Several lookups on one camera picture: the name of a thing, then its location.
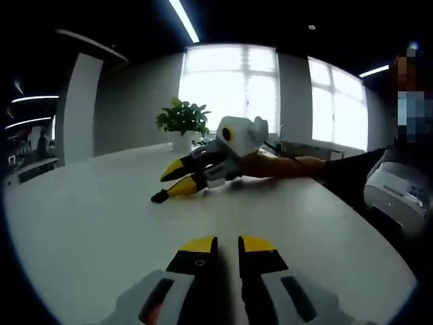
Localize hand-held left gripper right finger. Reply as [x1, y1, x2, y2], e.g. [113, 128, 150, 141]
[238, 236, 359, 325]

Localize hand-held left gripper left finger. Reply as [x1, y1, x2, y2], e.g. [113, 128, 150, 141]
[101, 236, 219, 325]

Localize potted green plant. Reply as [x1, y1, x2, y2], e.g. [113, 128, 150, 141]
[155, 97, 212, 152]

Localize large bright window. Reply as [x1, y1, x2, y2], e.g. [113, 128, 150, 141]
[306, 56, 369, 152]
[178, 45, 280, 135]

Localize long ceiling light strip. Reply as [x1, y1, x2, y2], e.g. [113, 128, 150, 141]
[168, 0, 200, 44]

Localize short ceiling light strip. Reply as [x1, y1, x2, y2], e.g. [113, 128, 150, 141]
[358, 64, 390, 79]

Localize white grey chest device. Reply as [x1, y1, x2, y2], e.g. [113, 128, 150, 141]
[363, 148, 430, 234]

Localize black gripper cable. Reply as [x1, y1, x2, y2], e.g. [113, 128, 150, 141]
[263, 140, 307, 165]

